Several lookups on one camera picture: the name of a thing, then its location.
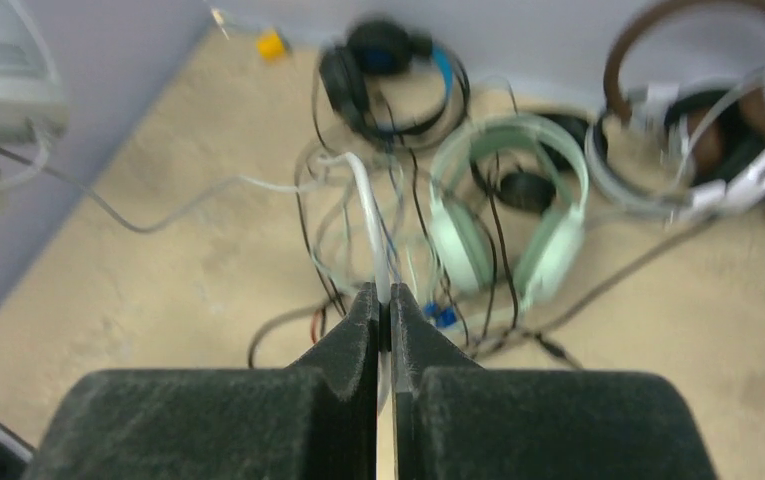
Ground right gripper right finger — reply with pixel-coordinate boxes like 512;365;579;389
389;284;717;479

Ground white black headphones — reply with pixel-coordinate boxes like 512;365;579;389
585;74;765;222

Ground dark brown headphone cable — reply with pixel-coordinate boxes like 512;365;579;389
246;218;715;370

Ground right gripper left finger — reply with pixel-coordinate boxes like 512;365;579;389
25;284;379;479

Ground small yellow block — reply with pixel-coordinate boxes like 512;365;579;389
255;29;289;61

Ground black blue headphones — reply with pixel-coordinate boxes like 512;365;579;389
317;17;471;144

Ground brown headphones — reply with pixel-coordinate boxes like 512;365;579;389
588;1;765;139

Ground mint green headphones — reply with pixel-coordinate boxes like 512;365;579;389
429;114;589;309

